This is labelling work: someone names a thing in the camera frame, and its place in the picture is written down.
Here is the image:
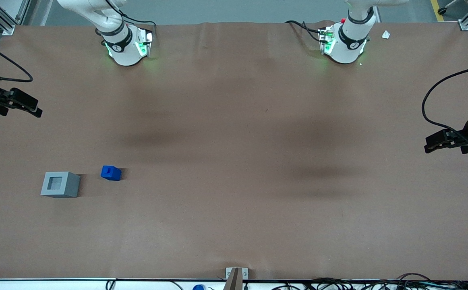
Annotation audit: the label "blue plastic part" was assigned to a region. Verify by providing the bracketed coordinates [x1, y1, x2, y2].
[101, 165, 122, 181]

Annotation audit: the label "gray square base block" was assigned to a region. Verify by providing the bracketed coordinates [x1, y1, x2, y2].
[40, 172, 81, 198]

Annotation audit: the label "black caster wheel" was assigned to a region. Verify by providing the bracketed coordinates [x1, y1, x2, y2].
[438, 0, 460, 15]

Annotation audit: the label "brown table mat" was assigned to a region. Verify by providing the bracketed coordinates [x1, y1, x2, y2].
[0, 20, 468, 281]

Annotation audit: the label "long black left wrist cable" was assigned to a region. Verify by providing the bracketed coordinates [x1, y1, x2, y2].
[421, 64, 468, 137]

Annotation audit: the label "black right base cable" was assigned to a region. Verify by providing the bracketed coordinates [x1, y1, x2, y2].
[104, 0, 157, 45]

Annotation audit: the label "black base cable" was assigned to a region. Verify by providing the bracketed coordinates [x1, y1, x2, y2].
[285, 20, 328, 44]
[104, 0, 157, 45]

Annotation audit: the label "black tangled floor cables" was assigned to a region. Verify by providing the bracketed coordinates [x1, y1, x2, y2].
[270, 273, 468, 290]

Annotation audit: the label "black left base cable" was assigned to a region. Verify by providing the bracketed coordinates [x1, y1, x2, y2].
[285, 20, 328, 44]

